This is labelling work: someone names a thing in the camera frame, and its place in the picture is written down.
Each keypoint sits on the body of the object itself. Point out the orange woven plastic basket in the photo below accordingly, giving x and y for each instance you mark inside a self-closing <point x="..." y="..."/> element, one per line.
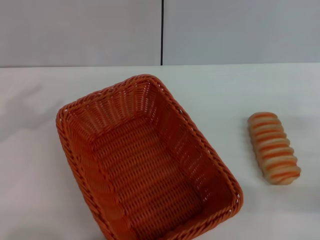
<point x="147" y="165"/>

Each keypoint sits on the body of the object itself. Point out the striped twisted bread loaf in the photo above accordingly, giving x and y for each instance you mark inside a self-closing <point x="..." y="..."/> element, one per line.
<point x="273" y="149"/>

